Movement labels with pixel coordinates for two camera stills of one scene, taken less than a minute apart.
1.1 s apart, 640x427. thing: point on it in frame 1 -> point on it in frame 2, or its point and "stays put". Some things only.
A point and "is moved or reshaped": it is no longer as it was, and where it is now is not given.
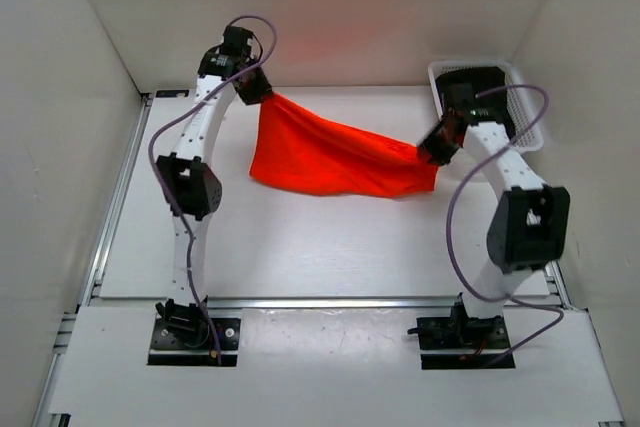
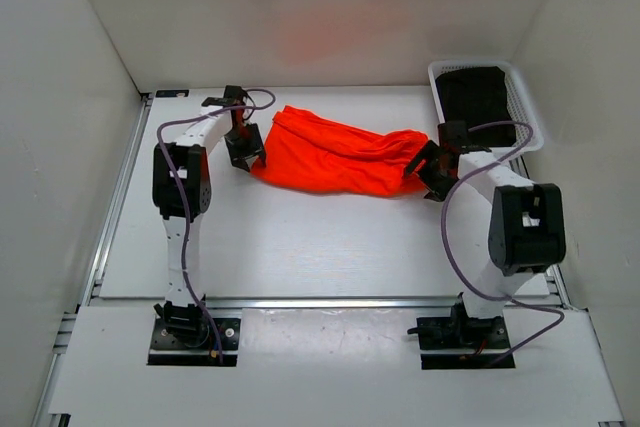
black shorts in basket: (490, 92) stays put
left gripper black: (262, 87) -> (238, 156)
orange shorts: (302, 152) is moved or reshaped
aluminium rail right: (557, 285) stays put
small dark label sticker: (172, 93) stays put
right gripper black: (441, 158) -> (430, 152)
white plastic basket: (525, 128) stays put
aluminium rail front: (324, 302) stays put
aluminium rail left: (91, 288) stays put
